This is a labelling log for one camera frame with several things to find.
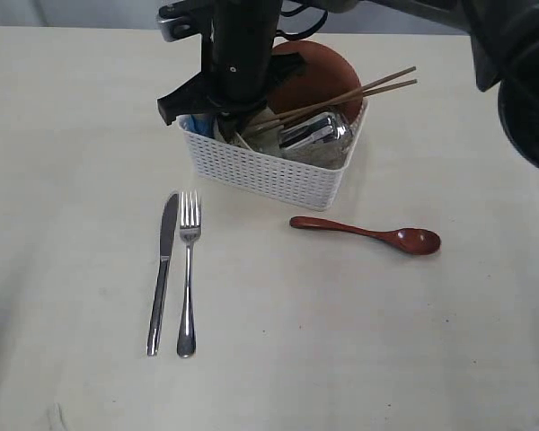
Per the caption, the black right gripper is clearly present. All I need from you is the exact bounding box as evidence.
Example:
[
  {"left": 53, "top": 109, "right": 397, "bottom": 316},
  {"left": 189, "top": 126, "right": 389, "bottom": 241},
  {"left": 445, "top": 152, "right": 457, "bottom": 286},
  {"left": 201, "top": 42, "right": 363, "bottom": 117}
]
[{"left": 157, "top": 52, "right": 305, "bottom": 125}]

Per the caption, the wooden chopstick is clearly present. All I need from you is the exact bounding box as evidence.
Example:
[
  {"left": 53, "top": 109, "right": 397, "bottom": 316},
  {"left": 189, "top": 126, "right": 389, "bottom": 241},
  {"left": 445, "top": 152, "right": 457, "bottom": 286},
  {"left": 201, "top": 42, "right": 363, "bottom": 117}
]
[
  {"left": 250, "top": 66, "right": 417, "bottom": 126},
  {"left": 243, "top": 79, "right": 418, "bottom": 137}
]

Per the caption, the blue snack bag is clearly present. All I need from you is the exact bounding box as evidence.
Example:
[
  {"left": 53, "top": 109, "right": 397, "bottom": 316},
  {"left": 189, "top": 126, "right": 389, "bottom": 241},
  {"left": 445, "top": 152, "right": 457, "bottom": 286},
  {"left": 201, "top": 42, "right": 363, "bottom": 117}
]
[{"left": 182, "top": 113, "right": 215, "bottom": 138}]

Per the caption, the brown wooden bowl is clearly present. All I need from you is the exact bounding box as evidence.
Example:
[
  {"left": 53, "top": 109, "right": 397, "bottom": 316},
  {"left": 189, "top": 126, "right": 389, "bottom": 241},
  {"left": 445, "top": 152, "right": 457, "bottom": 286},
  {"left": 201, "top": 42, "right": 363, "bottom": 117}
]
[{"left": 268, "top": 40, "right": 361, "bottom": 113}]

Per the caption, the silver table knife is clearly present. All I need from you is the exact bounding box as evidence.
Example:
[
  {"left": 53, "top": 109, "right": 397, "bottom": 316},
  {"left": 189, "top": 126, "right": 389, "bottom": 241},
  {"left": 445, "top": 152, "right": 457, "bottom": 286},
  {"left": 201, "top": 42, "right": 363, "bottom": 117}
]
[{"left": 146, "top": 192, "right": 179, "bottom": 356}]

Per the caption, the brown wooden spoon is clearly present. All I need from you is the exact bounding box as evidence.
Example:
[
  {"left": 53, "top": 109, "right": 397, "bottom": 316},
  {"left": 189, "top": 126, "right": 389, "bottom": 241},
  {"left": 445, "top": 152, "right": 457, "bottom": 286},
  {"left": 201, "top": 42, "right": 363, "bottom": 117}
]
[{"left": 289, "top": 216, "right": 441, "bottom": 256}]

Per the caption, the silver metal fork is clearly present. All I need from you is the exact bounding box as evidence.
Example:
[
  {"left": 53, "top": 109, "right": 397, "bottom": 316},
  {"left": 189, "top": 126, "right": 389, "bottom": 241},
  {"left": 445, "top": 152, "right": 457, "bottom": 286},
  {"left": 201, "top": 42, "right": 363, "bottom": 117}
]
[{"left": 176, "top": 191, "right": 201, "bottom": 358}]

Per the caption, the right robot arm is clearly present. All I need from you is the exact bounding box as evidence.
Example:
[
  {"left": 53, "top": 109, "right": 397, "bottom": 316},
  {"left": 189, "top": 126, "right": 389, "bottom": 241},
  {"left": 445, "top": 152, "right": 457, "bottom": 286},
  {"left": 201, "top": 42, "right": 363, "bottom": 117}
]
[{"left": 156, "top": 1, "right": 539, "bottom": 169}]

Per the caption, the white floral ceramic dish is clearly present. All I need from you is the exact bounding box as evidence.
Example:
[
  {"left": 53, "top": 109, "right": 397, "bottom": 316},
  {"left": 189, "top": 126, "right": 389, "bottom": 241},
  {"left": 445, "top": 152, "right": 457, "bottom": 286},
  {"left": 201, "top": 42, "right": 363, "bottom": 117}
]
[{"left": 213, "top": 119, "right": 282, "bottom": 157}]

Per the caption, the stainless steel cup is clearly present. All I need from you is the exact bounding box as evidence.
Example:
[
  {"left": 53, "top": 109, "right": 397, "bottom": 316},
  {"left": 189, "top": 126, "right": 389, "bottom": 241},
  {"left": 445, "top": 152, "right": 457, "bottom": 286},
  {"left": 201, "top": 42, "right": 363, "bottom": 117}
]
[{"left": 278, "top": 111, "right": 353, "bottom": 167}]

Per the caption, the white perforated plastic basket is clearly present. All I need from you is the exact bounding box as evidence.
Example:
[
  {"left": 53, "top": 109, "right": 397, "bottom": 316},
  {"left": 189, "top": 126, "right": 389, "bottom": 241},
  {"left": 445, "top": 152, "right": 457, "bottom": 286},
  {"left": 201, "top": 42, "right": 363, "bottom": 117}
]
[{"left": 176, "top": 101, "right": 368, "bottom": 211}]

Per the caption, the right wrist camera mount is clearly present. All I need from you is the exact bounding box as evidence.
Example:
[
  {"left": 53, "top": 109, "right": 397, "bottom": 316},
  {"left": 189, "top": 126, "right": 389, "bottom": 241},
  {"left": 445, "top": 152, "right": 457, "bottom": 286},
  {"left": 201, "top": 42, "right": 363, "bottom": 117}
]
[{"left": 156, "top": 0, "right": 214, "bottom": 42}]

